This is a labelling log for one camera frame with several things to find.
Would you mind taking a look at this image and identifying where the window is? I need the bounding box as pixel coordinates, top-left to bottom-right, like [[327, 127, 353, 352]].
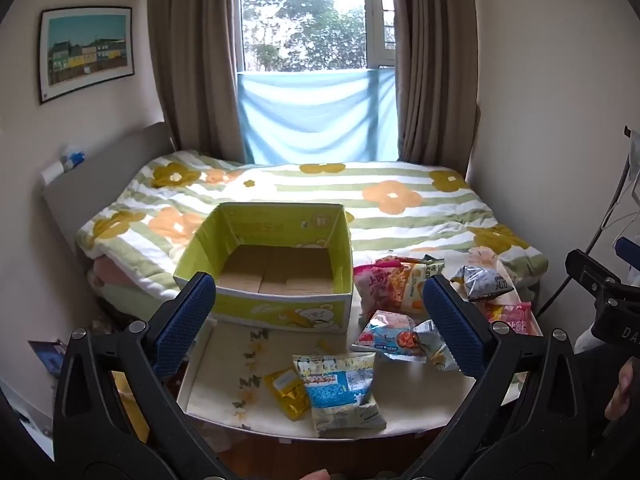
[[239, 0, 402, 75]]

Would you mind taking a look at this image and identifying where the blue white bottle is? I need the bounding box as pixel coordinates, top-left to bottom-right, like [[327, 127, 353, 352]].
[[61, 144, 87, 170]]

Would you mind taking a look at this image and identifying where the brown curtain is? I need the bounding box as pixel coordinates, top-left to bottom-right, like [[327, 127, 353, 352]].
[[145, 0, 251, 163], [389, 0, 482, 173]]

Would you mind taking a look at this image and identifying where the pink blue snack bag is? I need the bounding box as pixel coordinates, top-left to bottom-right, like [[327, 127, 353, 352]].
[[350, 309, 418, 361]]

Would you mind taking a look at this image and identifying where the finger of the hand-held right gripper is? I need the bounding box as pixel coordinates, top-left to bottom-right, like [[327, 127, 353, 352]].
[[565, 248, 625, 307], [614, 236, 640, 287]]

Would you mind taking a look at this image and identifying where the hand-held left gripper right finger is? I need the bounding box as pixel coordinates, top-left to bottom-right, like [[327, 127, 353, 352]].
[[404, 274, 589, 480]]

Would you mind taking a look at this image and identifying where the dark grey snack bag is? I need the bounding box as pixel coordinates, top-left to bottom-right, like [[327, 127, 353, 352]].
[[451, 264, 517, 304]]

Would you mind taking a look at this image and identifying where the blue white snack bag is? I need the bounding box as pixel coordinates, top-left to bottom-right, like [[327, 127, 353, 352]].
[[292, 351, 388, 437]]

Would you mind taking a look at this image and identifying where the pink red snack packet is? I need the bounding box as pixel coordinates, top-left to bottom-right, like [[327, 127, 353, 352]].
[[486, 301, 534, 337]]

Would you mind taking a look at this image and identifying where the blue book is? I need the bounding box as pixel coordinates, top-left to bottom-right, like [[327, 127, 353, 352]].
[[27, 339, 69, 378]]

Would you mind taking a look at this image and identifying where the floral striped blanket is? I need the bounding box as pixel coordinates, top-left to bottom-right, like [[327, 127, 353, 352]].
[[75, 150, 550, 295]]

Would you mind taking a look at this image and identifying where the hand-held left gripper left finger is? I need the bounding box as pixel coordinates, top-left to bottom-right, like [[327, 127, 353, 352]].
[[52, 271, 223, 480]]

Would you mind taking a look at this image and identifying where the green yellow cardboard box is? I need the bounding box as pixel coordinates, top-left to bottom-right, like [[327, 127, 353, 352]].
[[173, 202, 355, 335]]

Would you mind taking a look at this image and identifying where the grey bed headboard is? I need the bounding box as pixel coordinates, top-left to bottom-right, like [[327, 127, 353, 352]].
[[40, 121, 176, 261]]

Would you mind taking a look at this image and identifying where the pink bedding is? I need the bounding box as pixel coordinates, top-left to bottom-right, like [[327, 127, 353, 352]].
[[86, 254, 161, 311]]

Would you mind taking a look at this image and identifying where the small yellow snack packet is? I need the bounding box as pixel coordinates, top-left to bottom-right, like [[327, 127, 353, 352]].
[[263, 366, 312, 422]]

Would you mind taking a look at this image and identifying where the orange white snack bag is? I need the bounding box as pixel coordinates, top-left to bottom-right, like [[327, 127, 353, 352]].
[[392, 255, 447, 313]]

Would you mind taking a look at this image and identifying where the white tissue roll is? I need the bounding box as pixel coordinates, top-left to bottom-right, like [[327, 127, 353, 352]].
[[40, 160, 67, 186]]

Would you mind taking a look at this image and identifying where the light blue cloth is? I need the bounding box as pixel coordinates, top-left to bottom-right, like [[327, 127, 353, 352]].
[[236, 67, 402, 166]]

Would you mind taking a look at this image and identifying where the black cable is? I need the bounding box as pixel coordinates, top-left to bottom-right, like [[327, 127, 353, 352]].
[[540, 127, 635, 317]]

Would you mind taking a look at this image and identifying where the person's right hand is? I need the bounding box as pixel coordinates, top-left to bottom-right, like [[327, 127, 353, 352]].
[[604, 359, 640, 423]]

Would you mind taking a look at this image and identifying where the framed wall picture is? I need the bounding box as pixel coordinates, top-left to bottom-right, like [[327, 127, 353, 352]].
[[38, 6, 136, 106]]

